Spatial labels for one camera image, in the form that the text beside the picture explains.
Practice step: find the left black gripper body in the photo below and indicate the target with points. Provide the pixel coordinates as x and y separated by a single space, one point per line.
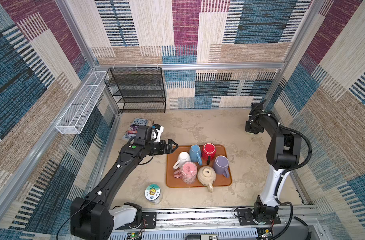
154 148

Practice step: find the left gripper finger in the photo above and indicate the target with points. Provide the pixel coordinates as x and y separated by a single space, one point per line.
170 149
170 143

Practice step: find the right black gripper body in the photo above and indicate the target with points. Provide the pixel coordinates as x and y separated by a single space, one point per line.
253 126

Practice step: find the white mug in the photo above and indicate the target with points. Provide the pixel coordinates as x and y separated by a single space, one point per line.
182 158

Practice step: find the brown plastic tray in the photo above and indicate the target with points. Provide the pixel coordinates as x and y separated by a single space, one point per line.
172 182

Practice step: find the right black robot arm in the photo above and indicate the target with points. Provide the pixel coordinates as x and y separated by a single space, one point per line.
282 155

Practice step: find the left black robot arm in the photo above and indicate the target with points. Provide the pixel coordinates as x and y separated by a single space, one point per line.
92 217

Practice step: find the blue dotted mug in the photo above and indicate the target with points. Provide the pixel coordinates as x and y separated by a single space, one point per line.
195 154

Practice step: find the pink ghost mug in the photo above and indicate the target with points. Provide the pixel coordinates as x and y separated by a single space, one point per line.
187 172

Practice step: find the red mug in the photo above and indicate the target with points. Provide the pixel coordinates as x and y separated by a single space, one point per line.
208 152

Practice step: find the purple mug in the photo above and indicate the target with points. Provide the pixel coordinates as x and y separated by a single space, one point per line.
220 166

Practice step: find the paperback book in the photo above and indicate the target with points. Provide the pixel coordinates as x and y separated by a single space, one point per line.
133 128

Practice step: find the beige ceramic teapot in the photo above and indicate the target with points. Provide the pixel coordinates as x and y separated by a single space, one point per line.
206 176

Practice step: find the clear jar green lid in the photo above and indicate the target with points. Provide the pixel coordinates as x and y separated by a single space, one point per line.
153 193

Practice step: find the black wire shelf rack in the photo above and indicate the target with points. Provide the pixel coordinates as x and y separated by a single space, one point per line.
137 90

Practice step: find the white wire mesh basket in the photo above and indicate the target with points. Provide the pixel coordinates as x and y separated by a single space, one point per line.
77 114

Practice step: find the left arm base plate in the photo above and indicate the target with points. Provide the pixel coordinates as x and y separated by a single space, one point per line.
148 221

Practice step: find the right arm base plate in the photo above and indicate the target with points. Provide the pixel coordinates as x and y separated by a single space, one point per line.
248 217

